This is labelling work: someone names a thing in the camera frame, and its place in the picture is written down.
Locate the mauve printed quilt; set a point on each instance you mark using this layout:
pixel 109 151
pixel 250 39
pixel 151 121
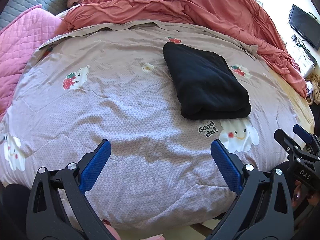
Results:
pixel 125 105

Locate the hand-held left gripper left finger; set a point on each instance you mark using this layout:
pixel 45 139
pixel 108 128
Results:
pixel 96 165

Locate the person's right hand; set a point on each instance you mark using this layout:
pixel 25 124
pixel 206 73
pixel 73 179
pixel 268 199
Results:
pixel 306 196

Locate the coral red duvet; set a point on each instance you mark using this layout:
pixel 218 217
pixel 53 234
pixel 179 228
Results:
pixel 187 5

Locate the pink quilted blanket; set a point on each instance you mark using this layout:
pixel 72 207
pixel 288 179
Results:
pixel 22 50

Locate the person's left hand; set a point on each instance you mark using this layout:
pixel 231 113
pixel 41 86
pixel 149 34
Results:
pixel 111 231

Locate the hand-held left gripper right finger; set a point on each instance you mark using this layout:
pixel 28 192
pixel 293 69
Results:
pixel 226 165

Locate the yellow bed sheet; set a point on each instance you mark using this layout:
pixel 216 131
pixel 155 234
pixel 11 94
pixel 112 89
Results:
pixel 295 100

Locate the black flat screen monitor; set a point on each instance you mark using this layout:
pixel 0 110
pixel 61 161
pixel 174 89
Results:
pixel 305 25

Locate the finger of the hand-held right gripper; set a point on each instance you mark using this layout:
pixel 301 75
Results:
pixel 287 141
pixel 303 133

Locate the black t-shirt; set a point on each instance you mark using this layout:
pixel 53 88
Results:
pixel 205 85

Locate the white cabinet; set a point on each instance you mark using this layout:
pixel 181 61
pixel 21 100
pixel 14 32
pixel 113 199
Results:
pixel 303 57

